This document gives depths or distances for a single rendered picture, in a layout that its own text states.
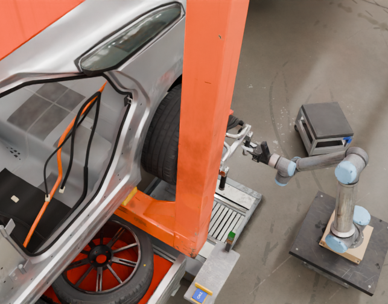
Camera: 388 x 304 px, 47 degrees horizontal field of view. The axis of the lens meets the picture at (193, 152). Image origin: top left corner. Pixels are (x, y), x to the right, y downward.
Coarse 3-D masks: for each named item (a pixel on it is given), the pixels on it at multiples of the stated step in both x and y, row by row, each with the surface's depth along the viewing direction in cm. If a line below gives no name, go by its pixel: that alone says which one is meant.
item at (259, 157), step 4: (256, 148) 294; (260, 148) 294; (256, 152) 292; (260, 152) 292; (252, 156) 297; (256, 156) 295; (260, 156) 293; (260, 160) 297; (264, 160) 295; (268, 160) 290
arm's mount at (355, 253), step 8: (328, 224) 316; (328, 232) 312; (368, 232) 313; (320, 240) 314; (360, 240) 309; (368, 240) 309; (328, 248) 310; (352, 248) 305; (360, 248) 305; (344, 256) 307; (352, 256) 303; (360, 256) 301
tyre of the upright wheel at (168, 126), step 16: (176, 96) 272; (160, 112) 267; (176, 112) 266; (160, 128) 266; (176, 128) 264; (144, 144) 272; (160, 144) 267; (176, 144) 263; (144, 160) 279; (160, 160) 271; (176, 160) 272; (160, 176) 284; (176, 176) 287
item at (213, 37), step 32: (192, 0) 143; (224, 0) 137; (192, 32) 152; (224, 32) 145; (192, 64) 163; (224, 64) 157; (192, 96) 174; (224, 96) 175; (192, 128) 188; (224, 128) 198; (192, 160) 204; (192, 192) 223; (192, 224) 246; (192, 256) 272
